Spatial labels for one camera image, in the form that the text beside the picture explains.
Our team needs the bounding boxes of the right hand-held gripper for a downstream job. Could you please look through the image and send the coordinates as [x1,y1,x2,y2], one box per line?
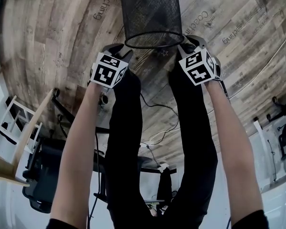
[177,34,222,87]

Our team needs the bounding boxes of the black mesh waste bin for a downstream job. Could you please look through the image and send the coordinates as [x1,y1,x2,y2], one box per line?
[119,0,184,49]

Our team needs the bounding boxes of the person's right forearm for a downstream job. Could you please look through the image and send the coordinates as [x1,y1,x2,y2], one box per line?
[201,81,265,218]

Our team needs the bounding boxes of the person's black clothing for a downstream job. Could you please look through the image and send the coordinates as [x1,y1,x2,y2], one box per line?
[46,65,270,229]

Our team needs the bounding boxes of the person's left forearm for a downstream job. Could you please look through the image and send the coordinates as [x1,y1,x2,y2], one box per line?
[50,82,116,224]

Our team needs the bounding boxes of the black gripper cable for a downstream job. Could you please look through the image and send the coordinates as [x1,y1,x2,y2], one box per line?
[87,118,103,229]

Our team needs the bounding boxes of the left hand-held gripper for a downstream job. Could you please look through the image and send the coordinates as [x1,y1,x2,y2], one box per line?
[88,43,134,104]

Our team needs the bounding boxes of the black mesh office chair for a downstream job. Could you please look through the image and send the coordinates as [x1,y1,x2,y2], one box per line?
[22,87,110,214]

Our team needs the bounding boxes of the light wooden desk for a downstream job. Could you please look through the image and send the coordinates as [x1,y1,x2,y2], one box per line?
[0,68,55,188]

